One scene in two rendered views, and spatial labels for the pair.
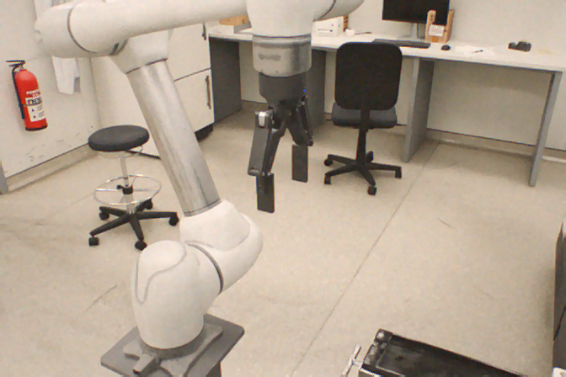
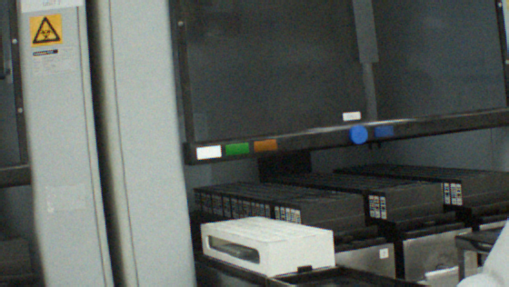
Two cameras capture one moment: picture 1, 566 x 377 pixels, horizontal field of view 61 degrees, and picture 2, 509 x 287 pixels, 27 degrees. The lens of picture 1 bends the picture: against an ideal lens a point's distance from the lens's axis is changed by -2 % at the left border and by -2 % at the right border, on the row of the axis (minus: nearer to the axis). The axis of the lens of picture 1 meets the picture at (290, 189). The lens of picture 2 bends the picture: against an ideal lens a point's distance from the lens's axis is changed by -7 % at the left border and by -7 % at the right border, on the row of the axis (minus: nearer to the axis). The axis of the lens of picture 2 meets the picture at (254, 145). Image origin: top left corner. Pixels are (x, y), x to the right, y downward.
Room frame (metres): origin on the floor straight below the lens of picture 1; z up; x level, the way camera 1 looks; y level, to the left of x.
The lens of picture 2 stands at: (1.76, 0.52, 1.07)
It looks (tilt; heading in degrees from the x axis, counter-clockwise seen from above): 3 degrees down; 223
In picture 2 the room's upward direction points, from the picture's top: 6 degrees counter-clockwise
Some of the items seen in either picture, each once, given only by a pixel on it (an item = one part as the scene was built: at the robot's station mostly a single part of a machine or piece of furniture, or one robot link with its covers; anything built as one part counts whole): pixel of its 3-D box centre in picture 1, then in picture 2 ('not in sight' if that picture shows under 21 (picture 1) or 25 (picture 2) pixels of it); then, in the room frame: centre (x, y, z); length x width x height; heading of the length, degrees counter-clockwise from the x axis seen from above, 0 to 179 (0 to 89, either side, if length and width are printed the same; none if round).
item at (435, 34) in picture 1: (440, 25); not in sight; (4.01, -1.20, 1.02); 0.22 x 0.17 x 0.24; 153
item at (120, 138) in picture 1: (122, 182); not in sight; (2.59, 1.00, 0.32); 0.57 x 0.52 x 0.63; 153
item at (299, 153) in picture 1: (300, 163); not in sight; (0.81, -0.02, 1.22); 0.03 x 0.01 x 0.07; 63
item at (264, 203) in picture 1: (265, 192); not in sight; (0.70, 0.04, 1.22); 0.03 x 0.01 x 0.07; 63
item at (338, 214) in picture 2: not in sight; (331, 218); (0.37, -0.63, 0.85); 0.12 x 0.02 x 0.06; 154
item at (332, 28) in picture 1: (328, 24); not in sight; (4.26, -0.32, 0.99); 0.29 x 0.20 x 0.17; 161
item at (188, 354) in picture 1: (168, 339); not in sight; (0.88, 0.30, 0.73); 0.22 x 0.18 x 0.06; 153
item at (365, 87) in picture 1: (365, 110); not in sight; (3.33, -0.54, 0.52); 0.64 x 0.60 x 1.05; 173
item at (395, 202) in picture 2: not in sight; (412, 204); (0.23, -0.56, 0.85); 0.12 x 0.02 x 0.06; 152
